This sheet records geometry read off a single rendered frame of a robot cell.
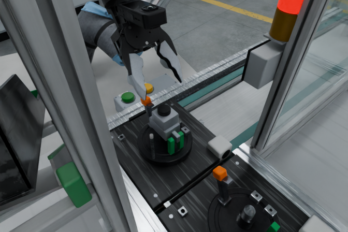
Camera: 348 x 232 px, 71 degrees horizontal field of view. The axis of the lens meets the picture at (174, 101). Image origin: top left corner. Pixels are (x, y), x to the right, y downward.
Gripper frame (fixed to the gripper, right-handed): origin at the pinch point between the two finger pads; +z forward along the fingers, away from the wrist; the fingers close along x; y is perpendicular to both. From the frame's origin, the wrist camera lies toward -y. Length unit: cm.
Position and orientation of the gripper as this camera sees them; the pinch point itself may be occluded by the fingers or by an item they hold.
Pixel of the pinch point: (163, 86)
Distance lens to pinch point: 49.1
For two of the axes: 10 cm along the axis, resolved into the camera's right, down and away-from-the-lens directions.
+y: -4.6, 0.6, 8.9
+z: 3.9, 9.1, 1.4
